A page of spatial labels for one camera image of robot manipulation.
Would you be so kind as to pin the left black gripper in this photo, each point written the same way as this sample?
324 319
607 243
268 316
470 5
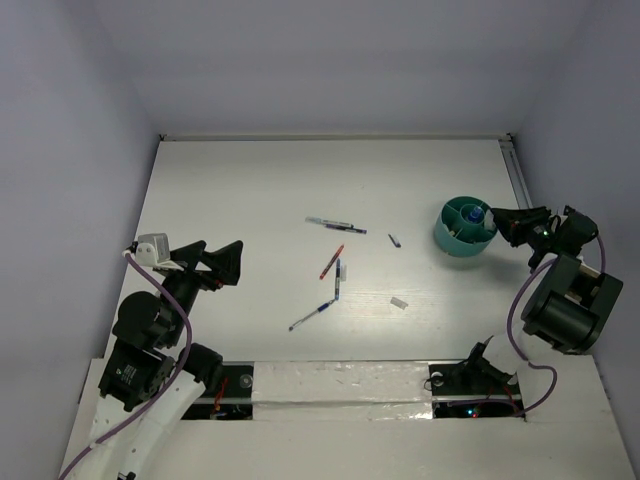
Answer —
226 262

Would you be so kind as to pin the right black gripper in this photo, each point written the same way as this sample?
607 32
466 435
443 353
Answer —
507 219

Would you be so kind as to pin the clear tape roll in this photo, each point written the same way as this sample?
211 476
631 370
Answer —
488 222

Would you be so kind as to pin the correction fluid bottle blue cap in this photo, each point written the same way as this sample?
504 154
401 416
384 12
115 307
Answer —
475 215

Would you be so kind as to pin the blue grip clear pen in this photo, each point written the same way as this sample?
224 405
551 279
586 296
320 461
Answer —
317 311

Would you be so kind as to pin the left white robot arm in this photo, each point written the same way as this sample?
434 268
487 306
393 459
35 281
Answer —
156 372

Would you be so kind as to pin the teal round organizer container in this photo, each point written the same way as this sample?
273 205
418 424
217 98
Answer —
471 239

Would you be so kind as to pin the small blue pen cap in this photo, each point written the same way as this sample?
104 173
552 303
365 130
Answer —
394 241

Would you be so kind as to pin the blue pen with clip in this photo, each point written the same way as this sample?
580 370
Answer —
339 276

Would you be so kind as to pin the red pen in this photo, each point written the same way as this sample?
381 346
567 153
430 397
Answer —
331 262

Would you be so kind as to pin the small white cap piece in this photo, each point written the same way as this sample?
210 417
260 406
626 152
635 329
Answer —
398 303

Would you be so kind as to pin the dark blue pen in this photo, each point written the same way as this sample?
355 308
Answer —
346 229

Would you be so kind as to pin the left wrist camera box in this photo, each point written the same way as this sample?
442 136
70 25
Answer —
152 250

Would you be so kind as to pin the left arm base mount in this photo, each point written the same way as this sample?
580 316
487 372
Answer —
231 400

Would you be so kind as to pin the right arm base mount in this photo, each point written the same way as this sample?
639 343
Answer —
472 389

